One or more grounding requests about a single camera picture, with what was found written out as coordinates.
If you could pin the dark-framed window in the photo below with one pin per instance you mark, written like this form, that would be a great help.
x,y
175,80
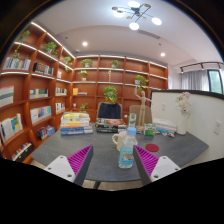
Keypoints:
x,y
215,81

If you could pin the dark chair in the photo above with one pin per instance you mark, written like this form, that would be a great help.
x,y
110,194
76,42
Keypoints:
x,y
109,110

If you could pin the white vase with flowers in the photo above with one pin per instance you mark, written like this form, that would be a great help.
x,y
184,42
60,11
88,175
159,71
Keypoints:
x,y
182,123

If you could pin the large white wall socket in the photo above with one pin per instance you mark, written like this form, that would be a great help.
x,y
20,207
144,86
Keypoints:
x,y
217,127

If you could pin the tan chair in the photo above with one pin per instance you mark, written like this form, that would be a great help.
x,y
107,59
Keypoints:
x,y
135,111

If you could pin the small colourful printed card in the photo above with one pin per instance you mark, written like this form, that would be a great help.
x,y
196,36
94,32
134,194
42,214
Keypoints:
x,y
164,133
171,135

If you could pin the tall green-white carton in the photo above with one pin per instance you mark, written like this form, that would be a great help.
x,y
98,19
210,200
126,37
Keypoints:
x,y
132,120

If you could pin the wooden shelf unit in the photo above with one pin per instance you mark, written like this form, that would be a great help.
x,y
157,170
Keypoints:
x,y
90,86

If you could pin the small green-white box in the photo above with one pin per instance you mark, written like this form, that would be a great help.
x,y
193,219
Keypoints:
x,y
149,129

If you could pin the clear blue-capped water bottle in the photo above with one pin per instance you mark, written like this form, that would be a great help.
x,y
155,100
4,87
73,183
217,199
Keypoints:
x,y
127,151

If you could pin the recessed ceiling light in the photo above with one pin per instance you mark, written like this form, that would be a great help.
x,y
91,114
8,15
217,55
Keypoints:
x,y
162,54
85,43

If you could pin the cream ceramic mug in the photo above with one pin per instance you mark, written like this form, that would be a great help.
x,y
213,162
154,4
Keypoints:
x,y
119,140

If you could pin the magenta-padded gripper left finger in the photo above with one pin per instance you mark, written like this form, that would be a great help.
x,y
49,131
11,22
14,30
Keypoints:
x,y
61,166

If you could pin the stack of colourful books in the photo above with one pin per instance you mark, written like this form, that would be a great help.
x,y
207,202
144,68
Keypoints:
x,y
75,125

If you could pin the stack of dark books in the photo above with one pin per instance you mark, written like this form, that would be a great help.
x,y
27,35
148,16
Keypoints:
x,y
110,125

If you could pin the ceiling air vent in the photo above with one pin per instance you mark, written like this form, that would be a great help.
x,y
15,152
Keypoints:
x,y
149,34

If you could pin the wooden artist mannequin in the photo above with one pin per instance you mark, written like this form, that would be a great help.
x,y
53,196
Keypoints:
x,y
142,106

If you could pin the stack of white books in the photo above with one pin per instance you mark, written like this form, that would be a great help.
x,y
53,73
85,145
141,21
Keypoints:
x,y
165,125

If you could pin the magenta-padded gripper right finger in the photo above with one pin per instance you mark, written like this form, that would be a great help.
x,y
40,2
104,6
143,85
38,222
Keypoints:
x,y
163,166

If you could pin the multi-bulb ceiling lamp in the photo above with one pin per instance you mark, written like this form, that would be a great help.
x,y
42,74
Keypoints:
x,y
136,14

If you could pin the flat round red coaster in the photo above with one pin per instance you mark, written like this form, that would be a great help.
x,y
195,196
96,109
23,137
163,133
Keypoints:
x,y
152,147

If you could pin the grey sheer curtain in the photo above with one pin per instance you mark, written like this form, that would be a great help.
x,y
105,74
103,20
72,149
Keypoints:
x,y
195,80

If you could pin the black track light rail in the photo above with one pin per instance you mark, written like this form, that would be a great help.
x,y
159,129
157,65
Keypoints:
x,y
200,64

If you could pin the small white wall switch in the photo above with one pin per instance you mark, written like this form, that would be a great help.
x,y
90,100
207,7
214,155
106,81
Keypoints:
x,y
163,107

